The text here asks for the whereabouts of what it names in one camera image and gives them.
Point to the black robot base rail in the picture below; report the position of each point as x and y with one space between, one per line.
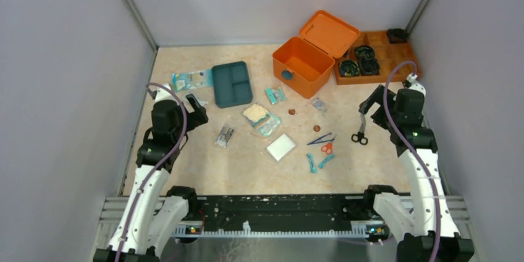
346 216

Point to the blue tweezers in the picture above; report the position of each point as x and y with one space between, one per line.
322 139

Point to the white gauze pad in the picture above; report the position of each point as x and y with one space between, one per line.
281 147

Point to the clear bag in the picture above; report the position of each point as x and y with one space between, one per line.
201 102

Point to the black tape roll upper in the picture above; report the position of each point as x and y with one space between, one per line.
364 53

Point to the teal small packet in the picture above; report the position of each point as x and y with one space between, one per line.
275 95

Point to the small clear blue packet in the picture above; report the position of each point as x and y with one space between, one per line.
319 104

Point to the teal clip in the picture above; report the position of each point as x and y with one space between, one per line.
311 163
323 163

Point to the orange small scissors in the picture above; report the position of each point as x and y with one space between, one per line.
327 148

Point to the black tape roll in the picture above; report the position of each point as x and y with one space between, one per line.
349 68
364 53
369 67

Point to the teal clip left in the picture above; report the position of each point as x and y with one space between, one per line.
311 163

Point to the orange compartment tray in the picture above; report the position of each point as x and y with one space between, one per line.
388 55

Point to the beige gauze packet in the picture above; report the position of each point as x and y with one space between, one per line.
255 114

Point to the small pill blister bag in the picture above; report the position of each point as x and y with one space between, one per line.
224 136

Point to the black tape roll right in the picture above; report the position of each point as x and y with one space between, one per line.
369 67

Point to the black handled scissors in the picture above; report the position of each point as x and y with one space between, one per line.
360 137

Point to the teal clear packet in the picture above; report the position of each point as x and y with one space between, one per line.
267 127

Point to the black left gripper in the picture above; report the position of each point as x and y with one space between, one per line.
194 112

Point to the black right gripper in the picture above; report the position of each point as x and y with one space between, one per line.
379 105

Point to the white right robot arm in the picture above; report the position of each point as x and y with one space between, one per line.
428 233

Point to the teal divided tray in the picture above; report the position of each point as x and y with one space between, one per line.
231 84

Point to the orange medicine box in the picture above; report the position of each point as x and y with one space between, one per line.
305 62

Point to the teal clip right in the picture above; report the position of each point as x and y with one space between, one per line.
323 163

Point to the blue white packet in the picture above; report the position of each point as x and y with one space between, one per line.
192 80

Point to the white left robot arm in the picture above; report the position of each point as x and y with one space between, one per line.
144 229

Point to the black tape roll left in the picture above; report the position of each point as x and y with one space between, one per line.
349 68

